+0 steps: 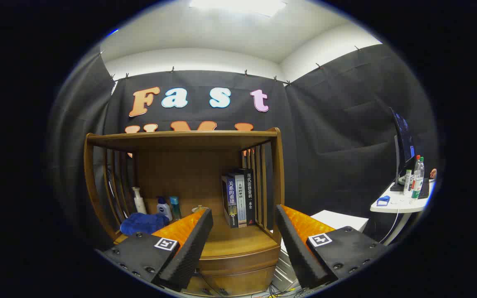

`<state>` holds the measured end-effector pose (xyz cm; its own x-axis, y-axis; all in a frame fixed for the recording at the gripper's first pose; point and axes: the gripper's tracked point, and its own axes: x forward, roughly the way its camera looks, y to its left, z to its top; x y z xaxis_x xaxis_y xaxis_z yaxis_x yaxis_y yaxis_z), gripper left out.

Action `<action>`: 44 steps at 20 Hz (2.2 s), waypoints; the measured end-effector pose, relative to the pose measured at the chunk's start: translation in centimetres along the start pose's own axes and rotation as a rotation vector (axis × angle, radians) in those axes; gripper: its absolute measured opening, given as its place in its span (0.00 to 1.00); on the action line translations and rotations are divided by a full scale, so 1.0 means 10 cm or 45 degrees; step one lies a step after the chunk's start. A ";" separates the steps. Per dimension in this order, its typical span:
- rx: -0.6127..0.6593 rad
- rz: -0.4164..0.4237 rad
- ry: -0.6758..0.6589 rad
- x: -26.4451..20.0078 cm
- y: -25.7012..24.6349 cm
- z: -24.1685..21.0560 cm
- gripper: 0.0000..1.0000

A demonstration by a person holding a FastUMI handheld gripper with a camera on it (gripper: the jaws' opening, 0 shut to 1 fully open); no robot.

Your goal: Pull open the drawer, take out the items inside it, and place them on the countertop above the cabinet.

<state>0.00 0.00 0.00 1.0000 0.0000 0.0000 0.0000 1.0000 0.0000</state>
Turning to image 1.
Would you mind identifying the red cap plastic bottle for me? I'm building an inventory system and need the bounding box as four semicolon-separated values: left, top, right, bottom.
412;155;421;195

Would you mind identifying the tangle of black cables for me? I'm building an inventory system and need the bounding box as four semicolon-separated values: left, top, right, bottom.
263;283;305;298

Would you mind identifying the pale grey spine book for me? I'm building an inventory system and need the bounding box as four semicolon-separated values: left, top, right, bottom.
229;172;247;226

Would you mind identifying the white drawer unit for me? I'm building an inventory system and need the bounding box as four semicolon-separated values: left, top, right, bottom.
270;210;369;292

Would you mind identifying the blue towel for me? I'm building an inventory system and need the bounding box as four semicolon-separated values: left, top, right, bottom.
120;212;169;236

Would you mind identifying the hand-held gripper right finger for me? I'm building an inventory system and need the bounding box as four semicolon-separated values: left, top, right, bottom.
275;204;390;289

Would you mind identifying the black monitor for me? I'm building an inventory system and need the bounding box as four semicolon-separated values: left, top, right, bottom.
389;107;416;192

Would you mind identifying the black backdrop cloth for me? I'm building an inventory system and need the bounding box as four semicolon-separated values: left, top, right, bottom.
48;43;440;249

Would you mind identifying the white bottle with blue cap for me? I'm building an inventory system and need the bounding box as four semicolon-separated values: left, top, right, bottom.
157;197;173;221

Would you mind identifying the black spine book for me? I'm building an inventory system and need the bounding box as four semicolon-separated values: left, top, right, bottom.
238;168;256;226

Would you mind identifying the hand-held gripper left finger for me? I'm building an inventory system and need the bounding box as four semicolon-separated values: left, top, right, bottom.
98;208;214;291

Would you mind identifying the white desk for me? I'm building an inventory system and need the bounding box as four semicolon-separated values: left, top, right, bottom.
370;178;436;245

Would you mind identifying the wooden countertop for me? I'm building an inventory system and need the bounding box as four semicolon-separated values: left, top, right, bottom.
114;199;280;259

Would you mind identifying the wooden cabinet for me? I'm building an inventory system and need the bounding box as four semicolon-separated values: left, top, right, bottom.
83;127;285;296

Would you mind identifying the white pump bottle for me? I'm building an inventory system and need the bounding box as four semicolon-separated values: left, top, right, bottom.
131;187;147;215

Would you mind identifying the white cable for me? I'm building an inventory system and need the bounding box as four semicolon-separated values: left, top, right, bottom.
379;209;400;244

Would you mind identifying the wooden drawer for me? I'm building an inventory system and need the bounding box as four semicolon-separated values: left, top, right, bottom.
199;244;281;276

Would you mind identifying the teal bottle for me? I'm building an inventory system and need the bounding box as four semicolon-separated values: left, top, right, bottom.
169;196;182;221

